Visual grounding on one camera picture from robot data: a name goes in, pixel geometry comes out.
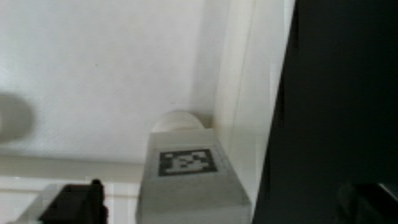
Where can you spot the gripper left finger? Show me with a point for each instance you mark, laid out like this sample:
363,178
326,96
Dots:
77,207

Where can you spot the white leg with tag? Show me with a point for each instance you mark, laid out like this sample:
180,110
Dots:
191,191

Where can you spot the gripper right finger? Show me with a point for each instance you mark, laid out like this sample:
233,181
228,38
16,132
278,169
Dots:
366,203

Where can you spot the white square tabletop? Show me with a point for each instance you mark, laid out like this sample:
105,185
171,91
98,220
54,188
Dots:
109,62

